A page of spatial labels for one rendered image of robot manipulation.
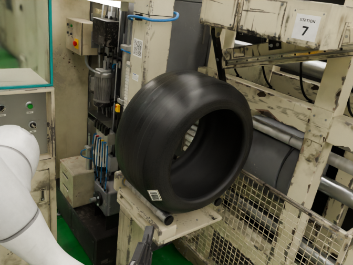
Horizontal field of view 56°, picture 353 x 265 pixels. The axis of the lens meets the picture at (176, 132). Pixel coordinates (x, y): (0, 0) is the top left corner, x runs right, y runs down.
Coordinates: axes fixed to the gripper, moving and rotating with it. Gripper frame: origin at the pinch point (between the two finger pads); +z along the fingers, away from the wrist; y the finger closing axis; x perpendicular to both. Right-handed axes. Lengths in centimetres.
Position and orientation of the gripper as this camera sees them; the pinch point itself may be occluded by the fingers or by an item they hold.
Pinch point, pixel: (148, 235)
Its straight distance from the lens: 118.0
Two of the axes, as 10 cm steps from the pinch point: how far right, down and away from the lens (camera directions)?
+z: 1.5, -6.9, 7.1
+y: 2.9, 7.2, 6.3
